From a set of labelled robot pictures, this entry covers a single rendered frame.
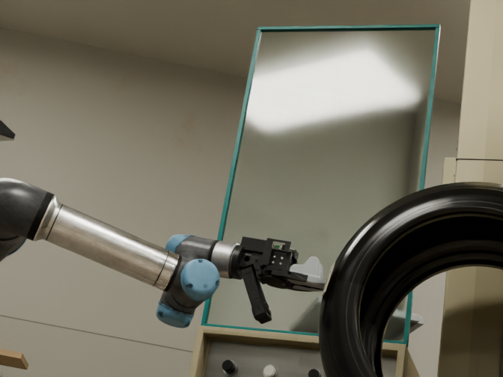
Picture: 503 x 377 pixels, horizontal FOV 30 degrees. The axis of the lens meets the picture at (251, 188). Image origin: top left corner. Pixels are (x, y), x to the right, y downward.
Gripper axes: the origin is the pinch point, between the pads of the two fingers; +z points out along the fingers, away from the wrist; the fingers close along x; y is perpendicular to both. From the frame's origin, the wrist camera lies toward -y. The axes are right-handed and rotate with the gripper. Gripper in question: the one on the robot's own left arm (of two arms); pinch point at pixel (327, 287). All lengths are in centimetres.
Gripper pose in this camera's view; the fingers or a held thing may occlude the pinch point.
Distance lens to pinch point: 187.7
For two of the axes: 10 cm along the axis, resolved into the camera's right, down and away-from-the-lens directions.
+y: 2.6, -9.0, 3.4
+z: 9.3, 1.4, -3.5
